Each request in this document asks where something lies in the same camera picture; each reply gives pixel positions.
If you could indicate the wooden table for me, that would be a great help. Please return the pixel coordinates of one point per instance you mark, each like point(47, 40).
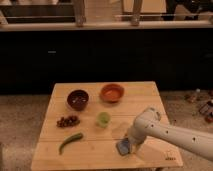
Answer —
point(97, 149)

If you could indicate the blue sponge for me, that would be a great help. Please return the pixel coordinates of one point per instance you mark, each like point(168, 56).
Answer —
point(123, 146)

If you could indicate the clutter on floor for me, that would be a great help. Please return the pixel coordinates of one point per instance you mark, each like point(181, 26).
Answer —
point(205, 109)

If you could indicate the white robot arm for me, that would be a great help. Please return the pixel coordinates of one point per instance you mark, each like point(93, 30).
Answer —
point(148, 123)

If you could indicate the wooden rail shelf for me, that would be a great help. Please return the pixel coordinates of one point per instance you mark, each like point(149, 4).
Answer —
point(53, 15)

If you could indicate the bunch of dark grapes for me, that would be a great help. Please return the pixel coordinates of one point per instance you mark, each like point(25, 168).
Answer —
point(69, 121)

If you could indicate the green chili pepper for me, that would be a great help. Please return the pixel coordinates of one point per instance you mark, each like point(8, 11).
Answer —
point(70, 139)

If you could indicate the green cup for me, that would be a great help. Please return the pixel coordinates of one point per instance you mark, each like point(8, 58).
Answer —
point(103, 119)

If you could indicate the dark brown bowl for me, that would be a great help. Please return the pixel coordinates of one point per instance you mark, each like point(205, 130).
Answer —
point(78, 99)

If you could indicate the red bowl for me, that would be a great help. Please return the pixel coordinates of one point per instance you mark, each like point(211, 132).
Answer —
point(112, 93)

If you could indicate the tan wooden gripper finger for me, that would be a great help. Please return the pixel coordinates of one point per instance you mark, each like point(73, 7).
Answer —
point(134, 148)

